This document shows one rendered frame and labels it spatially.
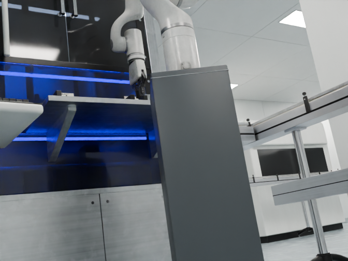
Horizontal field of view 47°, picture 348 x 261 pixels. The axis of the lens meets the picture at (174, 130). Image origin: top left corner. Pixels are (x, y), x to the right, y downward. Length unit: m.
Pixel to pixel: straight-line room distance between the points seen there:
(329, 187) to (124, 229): 1.08
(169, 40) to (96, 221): 0.86
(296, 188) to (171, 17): 1.34
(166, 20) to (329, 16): 1.82
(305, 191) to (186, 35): 1.28
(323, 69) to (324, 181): 1.03
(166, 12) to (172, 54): 0.16
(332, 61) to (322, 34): 0.22
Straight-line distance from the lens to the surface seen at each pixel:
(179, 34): 1.41
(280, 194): 2.50
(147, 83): 2.11
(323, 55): 3.07
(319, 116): 2.26
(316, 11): 3.18
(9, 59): 1.92
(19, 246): 1.74
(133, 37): 1.95
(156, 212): 1.95
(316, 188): 2.32
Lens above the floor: 0.37
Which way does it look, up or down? 14 degrees up
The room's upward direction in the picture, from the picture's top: 8 degrees counter-clockwise
